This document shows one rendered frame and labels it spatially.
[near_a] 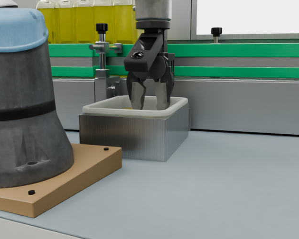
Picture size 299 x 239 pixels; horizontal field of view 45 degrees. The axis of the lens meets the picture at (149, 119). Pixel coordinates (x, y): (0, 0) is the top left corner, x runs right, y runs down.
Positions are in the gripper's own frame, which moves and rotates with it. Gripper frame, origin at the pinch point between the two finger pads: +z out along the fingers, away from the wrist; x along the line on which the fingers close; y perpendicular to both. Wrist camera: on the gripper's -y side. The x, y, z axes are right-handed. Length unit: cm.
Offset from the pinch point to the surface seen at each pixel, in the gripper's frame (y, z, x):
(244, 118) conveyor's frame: 16.5, 1.5, -18.6
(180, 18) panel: 34.1, -23.8, 1.5
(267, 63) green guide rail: 18.7, -11.6, -23.1
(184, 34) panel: 34.1, -19.2, 0.0
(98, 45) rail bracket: 4.3, -15.5, 13.3
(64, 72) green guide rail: 8.1, -9.1, 24.6
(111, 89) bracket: 9.5, -5.1, 12.8
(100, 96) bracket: 6.5, -3.5, 14.1
